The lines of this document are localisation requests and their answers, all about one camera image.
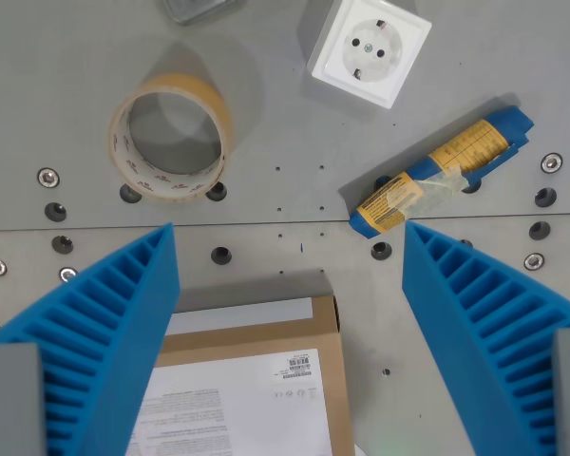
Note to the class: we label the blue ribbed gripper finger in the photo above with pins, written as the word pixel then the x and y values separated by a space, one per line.
pixel 123 309
pixel 475 323

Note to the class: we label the black countersunk screw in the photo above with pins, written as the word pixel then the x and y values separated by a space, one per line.
pixel 55 212
pixel 62 243

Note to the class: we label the brown packing tape roll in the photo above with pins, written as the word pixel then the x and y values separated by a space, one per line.
pixel 171 183

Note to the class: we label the blue packet with yellow labels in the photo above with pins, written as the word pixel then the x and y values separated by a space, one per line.
pixel 437 176

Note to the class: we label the cardboard box with white label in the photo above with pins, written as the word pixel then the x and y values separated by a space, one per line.
pixel 266 380

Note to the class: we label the grey shiny object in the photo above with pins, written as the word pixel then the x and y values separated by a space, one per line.
pixel 195 8

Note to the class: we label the white wall socket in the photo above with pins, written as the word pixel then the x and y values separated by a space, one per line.
pixel 370 50

